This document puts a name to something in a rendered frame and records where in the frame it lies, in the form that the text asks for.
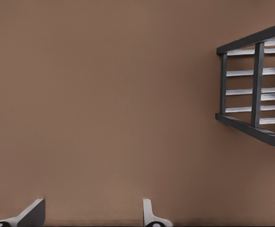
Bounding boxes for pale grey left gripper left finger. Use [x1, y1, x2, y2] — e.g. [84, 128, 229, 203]
[0, 198, 46, 227]

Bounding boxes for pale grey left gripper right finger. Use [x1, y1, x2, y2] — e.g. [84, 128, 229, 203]
[142, 199, 173, 227]

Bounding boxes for black shoe rack silver slats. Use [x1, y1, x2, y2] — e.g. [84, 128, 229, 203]
[215, 23, 275, 148]

